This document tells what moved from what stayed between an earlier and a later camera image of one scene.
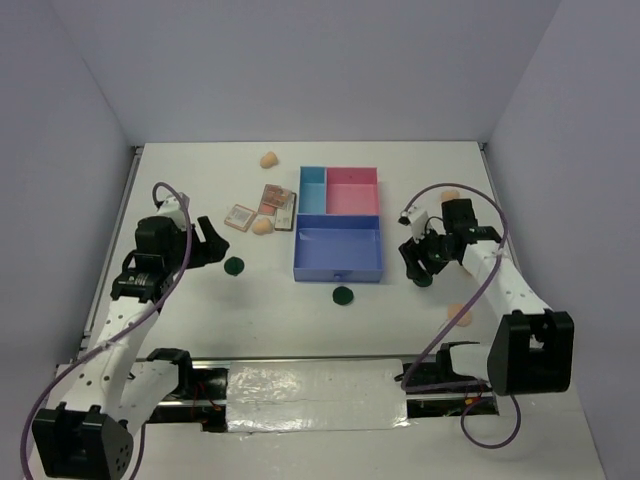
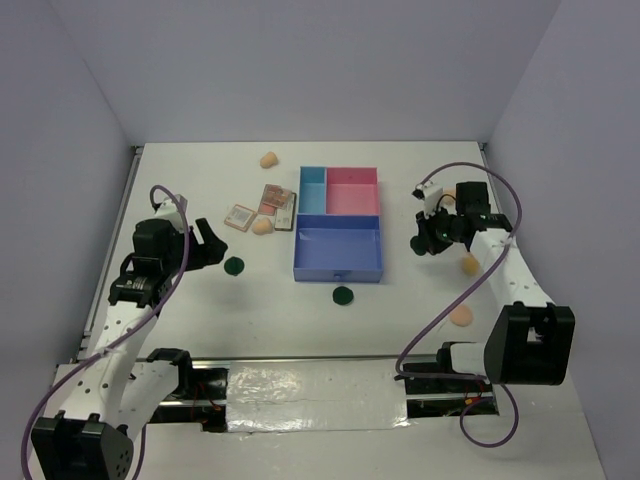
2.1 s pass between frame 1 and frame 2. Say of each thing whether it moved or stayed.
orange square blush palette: stayed
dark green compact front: stayed
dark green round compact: moved
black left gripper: stayed
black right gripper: moved
